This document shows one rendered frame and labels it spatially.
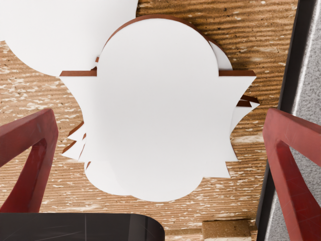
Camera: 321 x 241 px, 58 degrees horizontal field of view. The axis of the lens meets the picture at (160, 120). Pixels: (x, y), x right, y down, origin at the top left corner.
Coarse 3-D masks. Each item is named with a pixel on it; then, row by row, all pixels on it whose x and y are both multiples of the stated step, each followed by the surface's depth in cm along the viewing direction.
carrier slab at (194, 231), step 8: (256, 224) 40; (168, 232) 40; (176, 232) 40; (184, 232) 39; (192, 232) 39; (200, 232) 39; (256, 232) 39; (168, 240) 40; (176, 240) 40; (184, 240) 40; (192, 240) 40; (200, 240) 40; (256, 240) 40
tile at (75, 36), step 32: (0, 0) 19; (32, 0) 20; (64, 0) 20; (96, 0) 20; (128, 0) 20; (32, 32) 21; (64, 32) 21; (96, 32) 21; (32, 64) 22; (64, 64) 22
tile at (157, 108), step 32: (128, 32) 17; (160, 32) 17; (192, 32) 17; (128, 64) 18; (160, 64) 18; (192, 64) 18; (96, 96) 19; (128, 96) 19; (160, 96) 19; (192, 96) 19; (224, 96) 19; (96, 128) 21; (128, 128) 21; (160, 128) 21; (192, 128) 21; (224, 128) 21; (96, 160) 23; (128, 160) 23; (160, 160) 23; (192, 160) 23; (224, 160) 23
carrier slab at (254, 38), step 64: (192, 0) 22; (256, 0) 22; (0, 64) 24; (256, 64) 25; (64, 128) 28; (256, 128) 29; (0, 192) 34; (64, 192) 34; (192, 192) 34; (256, 192) 34
